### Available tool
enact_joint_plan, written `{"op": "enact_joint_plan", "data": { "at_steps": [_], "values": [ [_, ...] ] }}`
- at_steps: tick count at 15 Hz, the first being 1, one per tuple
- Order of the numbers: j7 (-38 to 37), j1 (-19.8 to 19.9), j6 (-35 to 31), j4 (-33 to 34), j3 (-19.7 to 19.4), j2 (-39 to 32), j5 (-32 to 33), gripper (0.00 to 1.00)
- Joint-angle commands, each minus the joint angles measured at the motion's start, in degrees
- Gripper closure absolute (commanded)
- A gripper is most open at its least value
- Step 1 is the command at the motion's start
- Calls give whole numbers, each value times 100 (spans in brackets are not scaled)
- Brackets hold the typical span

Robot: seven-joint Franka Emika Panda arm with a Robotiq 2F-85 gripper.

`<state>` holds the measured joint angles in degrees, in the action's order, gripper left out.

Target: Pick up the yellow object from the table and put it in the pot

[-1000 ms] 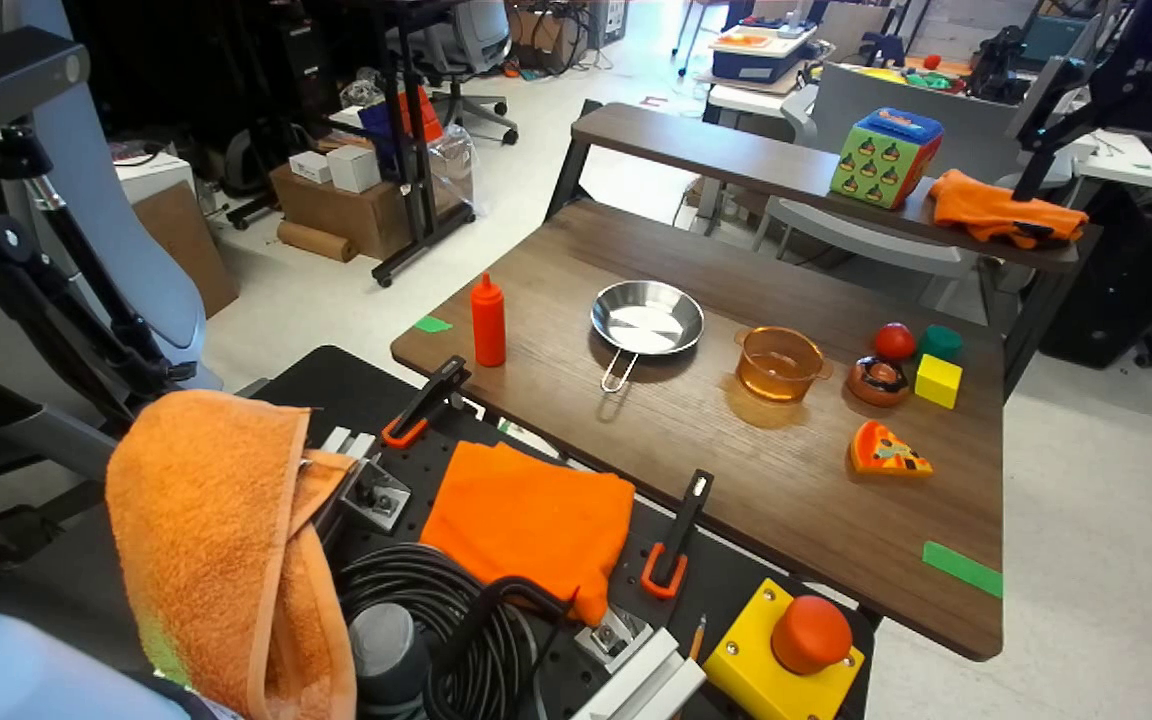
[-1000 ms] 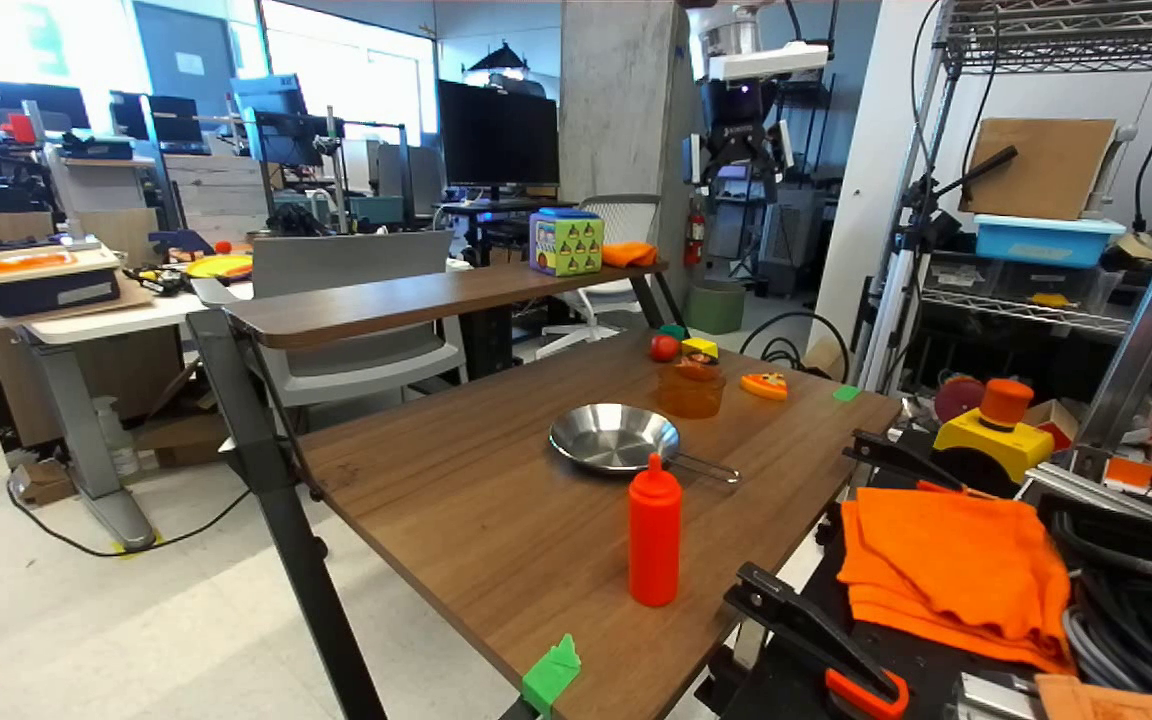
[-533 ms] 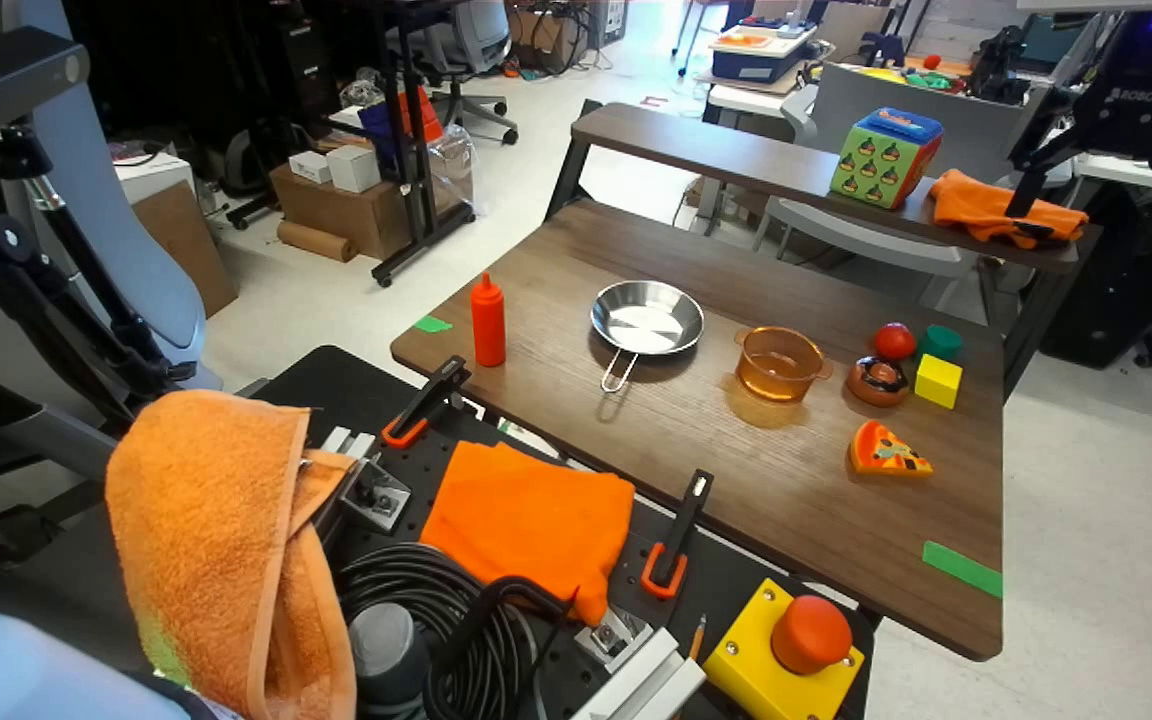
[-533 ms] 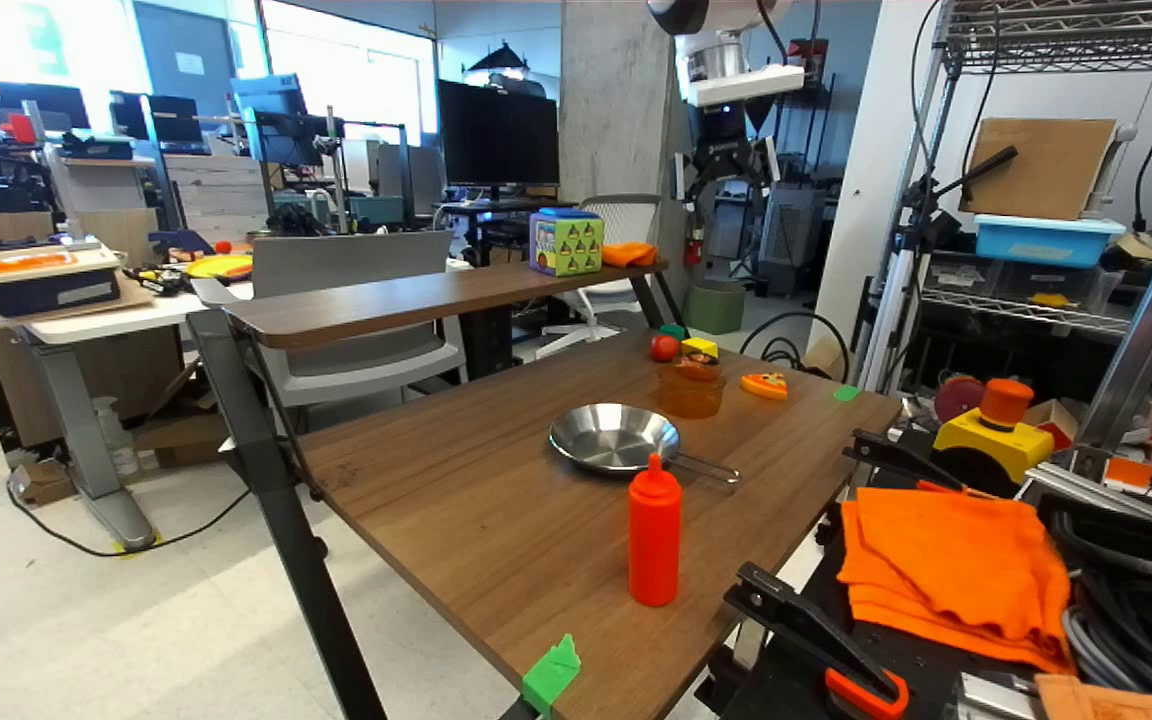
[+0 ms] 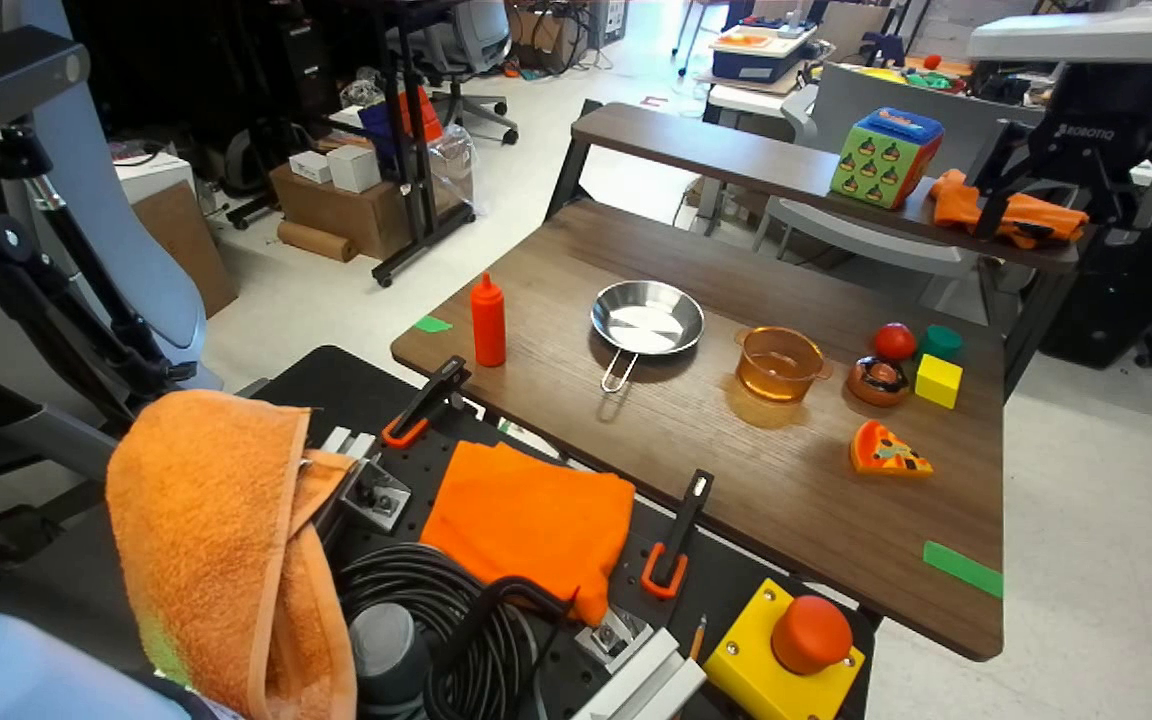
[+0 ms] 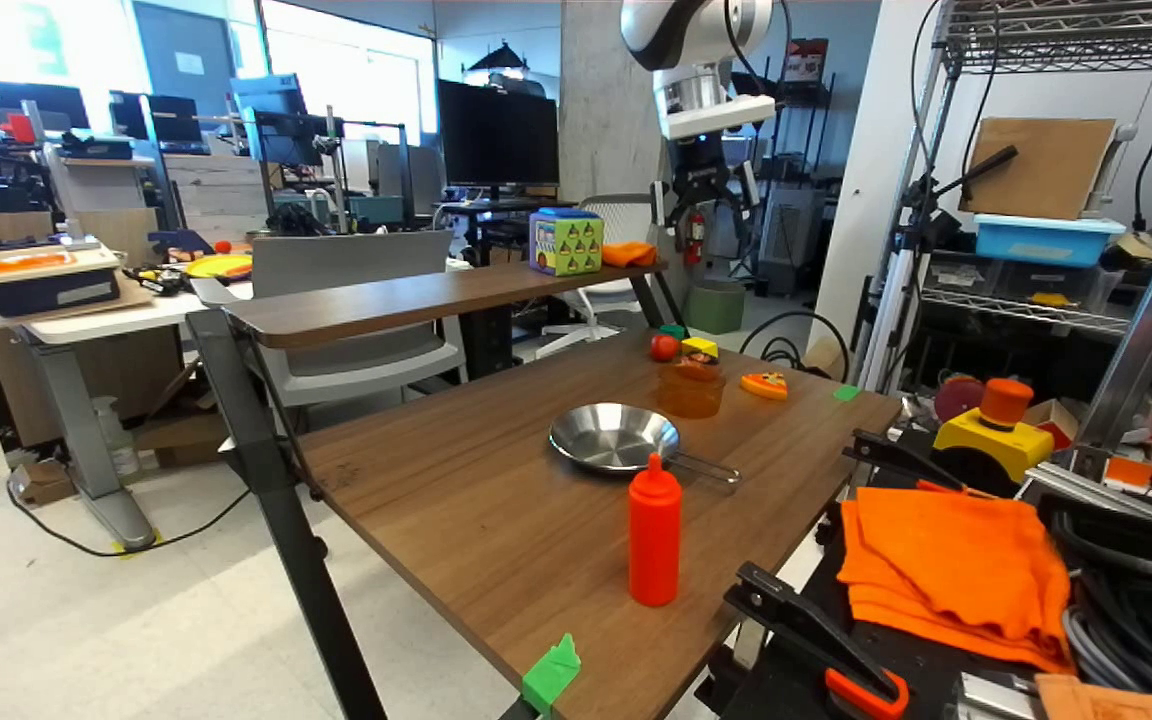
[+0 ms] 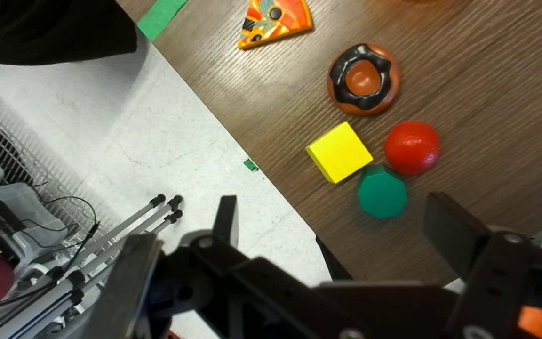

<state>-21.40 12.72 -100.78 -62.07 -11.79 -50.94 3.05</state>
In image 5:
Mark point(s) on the white height-adjustable desk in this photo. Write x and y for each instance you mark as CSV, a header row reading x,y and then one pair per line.
x,y
748,104

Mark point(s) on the long green tape strip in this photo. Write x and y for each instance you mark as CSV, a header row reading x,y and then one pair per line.
x,y
962,568

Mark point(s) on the dark wooden bench table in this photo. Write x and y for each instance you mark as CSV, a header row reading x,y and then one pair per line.
x,y
711,148

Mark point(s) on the red squeeze bottle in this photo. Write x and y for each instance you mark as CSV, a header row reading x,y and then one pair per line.
x,y
488,327

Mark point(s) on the grey cylinder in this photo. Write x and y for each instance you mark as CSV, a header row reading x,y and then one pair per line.
x,y
385,645

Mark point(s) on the black office chair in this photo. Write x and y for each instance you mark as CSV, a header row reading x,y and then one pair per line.
x,y
1121,301

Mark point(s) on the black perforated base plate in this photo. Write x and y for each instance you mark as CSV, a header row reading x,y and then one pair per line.
x,y
322,384

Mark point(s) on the white wrist bar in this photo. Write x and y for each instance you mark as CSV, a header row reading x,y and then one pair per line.
x,y
1082,39

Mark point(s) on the silver metal pan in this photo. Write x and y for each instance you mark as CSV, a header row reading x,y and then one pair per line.
x,y
645,316

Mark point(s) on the square metal bracket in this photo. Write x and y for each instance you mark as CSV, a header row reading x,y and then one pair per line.
x,y
619,638
373,490

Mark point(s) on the cardboard tube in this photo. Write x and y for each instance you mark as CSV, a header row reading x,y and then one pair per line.
x,y
312,241

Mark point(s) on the black floor stand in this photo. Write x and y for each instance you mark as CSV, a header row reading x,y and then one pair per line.
x,y
408,161

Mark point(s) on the brown cardboard box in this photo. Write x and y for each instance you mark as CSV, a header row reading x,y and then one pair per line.
x,y
180,241

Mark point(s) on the green toy block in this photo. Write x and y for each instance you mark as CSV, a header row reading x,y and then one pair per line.
x,y
943,343

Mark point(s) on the amber transparent bowl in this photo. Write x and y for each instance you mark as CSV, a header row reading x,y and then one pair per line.
x,y
777,364

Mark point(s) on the crumpled orange cloth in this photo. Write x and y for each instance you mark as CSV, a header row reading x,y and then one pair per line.
x,y
958,200

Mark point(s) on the colourful toy cube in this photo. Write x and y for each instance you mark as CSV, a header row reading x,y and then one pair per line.
x,y
886,156

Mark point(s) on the small white bracket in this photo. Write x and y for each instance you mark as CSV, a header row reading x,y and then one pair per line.
x,y
340,441

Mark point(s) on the red toy ball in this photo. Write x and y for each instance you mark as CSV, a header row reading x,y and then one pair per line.
x,y
895,343

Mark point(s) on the toy pizza slice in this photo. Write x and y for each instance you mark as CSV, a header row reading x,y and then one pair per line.
x,y
881,453

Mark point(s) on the white cardboard boxes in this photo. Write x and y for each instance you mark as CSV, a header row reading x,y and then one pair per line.
x,y
338,166

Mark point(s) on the small wooden stick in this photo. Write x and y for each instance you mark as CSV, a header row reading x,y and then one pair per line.
x,y
697,638

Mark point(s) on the aluminium extrusion bar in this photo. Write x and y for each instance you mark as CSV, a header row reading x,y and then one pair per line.
x,y
641,675

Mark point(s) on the large cardboard box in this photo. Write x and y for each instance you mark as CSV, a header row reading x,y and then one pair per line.
x,y
340,214

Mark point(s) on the brown toy donut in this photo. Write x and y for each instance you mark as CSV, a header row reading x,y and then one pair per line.
x,y
877,380

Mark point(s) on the grey office chair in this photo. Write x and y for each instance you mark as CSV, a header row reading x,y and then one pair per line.
x,y
471,62

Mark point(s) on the short green tape strip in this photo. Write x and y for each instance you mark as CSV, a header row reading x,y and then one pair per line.
x,y
435,327

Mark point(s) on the yellow emergency stop box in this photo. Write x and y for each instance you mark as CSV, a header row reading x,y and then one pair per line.
x,y
783,654

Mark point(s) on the black camera tripod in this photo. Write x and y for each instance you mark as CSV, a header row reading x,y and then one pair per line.
x,y
18,294

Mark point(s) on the device with orange top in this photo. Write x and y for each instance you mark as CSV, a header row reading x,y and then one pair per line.
x,y
762,54

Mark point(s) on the black stereo camera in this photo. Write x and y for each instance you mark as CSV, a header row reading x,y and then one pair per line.
x,y
3,82

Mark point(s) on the folded orange cloth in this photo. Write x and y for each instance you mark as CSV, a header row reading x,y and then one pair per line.
x,y
531,523

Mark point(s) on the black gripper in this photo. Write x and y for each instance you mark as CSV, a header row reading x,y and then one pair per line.
x,y
1119,103

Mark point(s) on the orange terry towel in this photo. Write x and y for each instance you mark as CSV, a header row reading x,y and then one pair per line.
x,y
223,545

